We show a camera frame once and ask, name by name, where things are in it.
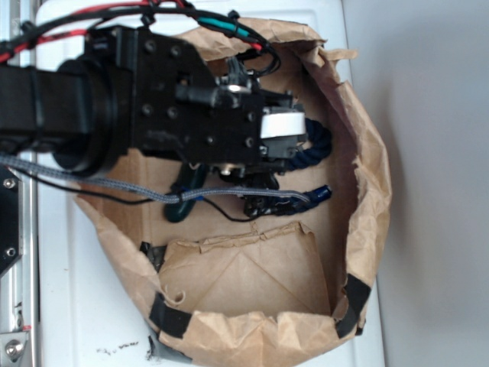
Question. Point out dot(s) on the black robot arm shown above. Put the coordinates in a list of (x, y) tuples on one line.
[(71, 113)]

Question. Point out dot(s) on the aluminium rail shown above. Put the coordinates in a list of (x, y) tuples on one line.
[(20, 306)]

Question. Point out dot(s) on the brown paper bag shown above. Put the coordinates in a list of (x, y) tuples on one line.
[(240, 283)]

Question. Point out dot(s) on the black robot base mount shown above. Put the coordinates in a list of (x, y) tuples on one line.
[(9, 216)]

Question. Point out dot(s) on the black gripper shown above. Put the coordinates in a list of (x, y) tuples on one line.
[(180, 110)]

